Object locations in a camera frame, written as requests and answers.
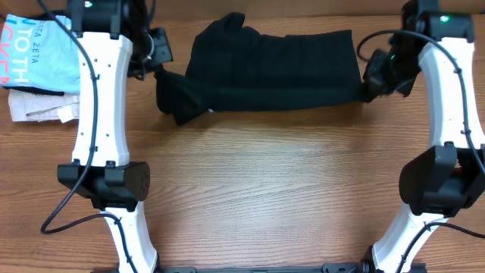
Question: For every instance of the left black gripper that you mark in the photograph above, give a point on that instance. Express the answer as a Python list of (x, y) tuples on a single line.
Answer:
[(160, 37)]

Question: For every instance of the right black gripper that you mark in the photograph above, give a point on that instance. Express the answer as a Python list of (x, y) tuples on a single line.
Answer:
[(378, 86)]

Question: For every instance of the black polo shirt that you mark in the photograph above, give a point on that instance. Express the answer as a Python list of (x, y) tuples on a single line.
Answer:
[(235, 68)]

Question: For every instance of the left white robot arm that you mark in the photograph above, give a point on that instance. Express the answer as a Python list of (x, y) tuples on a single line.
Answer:
[(115, 43)]

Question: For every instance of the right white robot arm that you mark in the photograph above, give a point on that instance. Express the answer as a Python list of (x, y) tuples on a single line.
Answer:
[(449, 175)]

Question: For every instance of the light blue printed t-shirt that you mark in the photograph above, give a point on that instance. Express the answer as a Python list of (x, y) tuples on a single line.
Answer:
[(38, 53)]

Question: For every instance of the beige folded garment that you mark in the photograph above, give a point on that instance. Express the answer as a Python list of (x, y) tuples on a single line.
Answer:
[(28, 107)]

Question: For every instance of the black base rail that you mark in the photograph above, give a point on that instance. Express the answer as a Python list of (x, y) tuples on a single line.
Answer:
[(261, 269)]

